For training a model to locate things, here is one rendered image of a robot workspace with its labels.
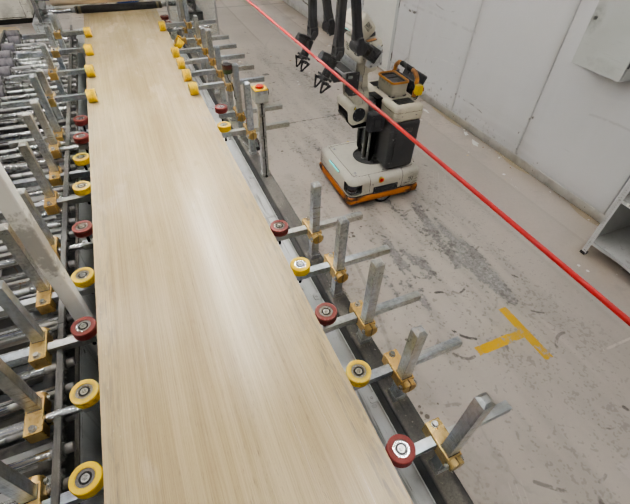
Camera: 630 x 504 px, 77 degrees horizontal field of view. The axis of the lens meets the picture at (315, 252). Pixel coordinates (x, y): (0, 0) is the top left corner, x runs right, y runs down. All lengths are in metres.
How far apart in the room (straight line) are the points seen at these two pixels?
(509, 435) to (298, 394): 1.41
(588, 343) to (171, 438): 2.45
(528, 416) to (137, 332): 1.96
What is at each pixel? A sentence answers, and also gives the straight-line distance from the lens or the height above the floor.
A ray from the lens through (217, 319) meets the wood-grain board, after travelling 1.43.
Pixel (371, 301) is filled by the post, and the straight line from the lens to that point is 1.39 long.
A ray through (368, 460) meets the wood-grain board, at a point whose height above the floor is 0.90.
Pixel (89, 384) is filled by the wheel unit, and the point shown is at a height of 0.91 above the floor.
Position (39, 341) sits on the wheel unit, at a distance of 1.64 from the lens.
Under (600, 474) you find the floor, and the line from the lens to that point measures 2.55.
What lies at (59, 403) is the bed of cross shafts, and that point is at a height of 0.84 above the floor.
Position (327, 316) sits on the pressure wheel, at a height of 0.91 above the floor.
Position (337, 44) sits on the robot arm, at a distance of 2.68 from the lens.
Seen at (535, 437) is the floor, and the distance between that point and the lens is 2.47.
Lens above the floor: 2.03
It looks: 44 degrees down
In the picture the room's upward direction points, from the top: 2 degrees clockwise
